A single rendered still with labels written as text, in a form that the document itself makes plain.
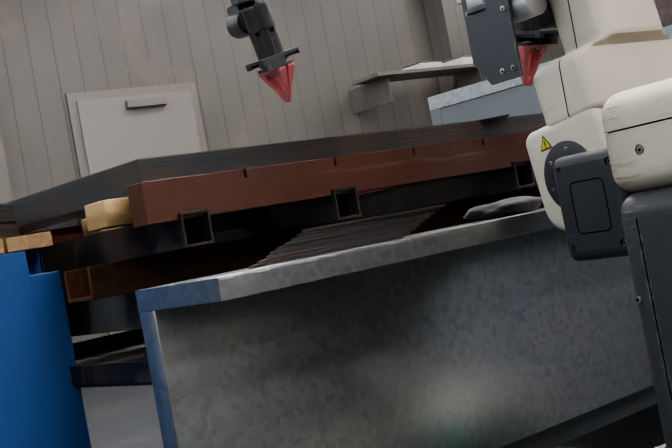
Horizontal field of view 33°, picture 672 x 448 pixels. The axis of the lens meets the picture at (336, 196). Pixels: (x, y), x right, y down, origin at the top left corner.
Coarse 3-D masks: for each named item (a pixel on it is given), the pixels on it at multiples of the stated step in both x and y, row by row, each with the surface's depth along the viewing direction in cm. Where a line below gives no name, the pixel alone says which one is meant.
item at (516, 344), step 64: (448, 256) 187; (512, 256) 198; (192, 320) 153; (256, 320) 160; (320, 320) 168; (384, 320) 176; (448, 320) 185; (512, 320) 195; (576, 320) 207; (640, 320) 219; (192, 384) 152; (256, 384) 159; (320, 384) 166; (384, 384) 174; (448, 384) 183; (512, 384) 193; (576, 384) 204; (640, 384) 216
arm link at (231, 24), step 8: (232, 0) 225; (240, 0) 223; (248, 0) 224; (232, 8) 232; (240, 8) 230; (232, 16) 232; (232, 24) 231; (240, 24) 229; (232, 32) 233; (240, 32) 231
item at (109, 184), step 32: (416, 128) 199; (448, 128) 204; (480, 128) 210; (512, 128) 216; (160, 160) 164; (192, 160) 167; (224, 160) 171; (256, 160) 175; (288, 160) 179; (64, 192) 179; (96, 192) 171; (32, 224) 190; (64, 224) 222
